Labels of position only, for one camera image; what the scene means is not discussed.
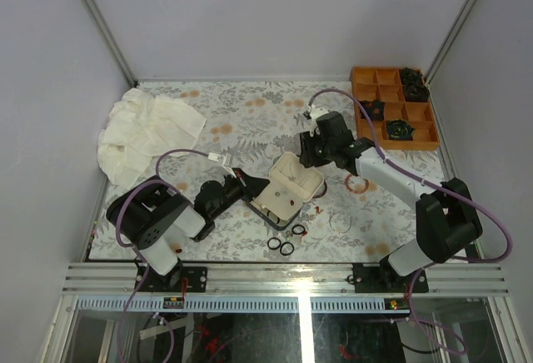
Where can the aluminium rail frame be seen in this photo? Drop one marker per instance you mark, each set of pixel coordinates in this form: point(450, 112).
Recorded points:
point(275, 287)

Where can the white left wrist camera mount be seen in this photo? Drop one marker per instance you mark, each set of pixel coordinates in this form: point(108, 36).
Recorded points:
point(222, 160)

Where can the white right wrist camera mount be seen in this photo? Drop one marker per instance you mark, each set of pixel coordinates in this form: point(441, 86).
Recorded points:
point(313, 112)

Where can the silver wire bangle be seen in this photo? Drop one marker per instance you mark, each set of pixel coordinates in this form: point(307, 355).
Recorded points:
point(340, 223)

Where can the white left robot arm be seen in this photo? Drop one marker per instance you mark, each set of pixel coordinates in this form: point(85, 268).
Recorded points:
point(154, 218)

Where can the dark green fabric flower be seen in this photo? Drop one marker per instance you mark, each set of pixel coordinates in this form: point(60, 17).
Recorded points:
point(399, 130)

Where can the dark fabric flower orange dots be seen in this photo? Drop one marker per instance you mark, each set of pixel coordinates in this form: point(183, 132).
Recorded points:
point(373, 109)

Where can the orange divided tray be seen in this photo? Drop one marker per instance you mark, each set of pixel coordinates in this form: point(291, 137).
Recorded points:
point(384, 84)

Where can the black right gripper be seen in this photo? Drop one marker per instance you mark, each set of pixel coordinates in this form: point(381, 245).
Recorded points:
point(307, 157)

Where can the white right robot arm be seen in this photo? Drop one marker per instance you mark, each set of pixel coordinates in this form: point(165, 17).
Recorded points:
point(445, 222)

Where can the floral table mat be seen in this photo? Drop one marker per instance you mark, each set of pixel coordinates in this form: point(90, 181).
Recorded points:
point(257, 122)

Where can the orange-red bangle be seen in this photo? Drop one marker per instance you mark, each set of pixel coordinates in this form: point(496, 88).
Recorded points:
point(356, 185)

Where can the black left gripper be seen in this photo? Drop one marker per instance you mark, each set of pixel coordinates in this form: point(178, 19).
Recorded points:
point(250, 186)

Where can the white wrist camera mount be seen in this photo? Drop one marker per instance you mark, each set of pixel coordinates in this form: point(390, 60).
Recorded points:
point(222, 160)
point(313, 112)

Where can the dark purple bangle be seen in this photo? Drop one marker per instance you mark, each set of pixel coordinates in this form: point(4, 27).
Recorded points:
point(323, 192)

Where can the cream and navy jewelry box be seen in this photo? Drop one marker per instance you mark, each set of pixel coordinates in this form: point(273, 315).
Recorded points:
point(294, 182)

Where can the white crumpled cloth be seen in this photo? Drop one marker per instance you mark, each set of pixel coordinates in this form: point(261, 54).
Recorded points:
point(140, 127)

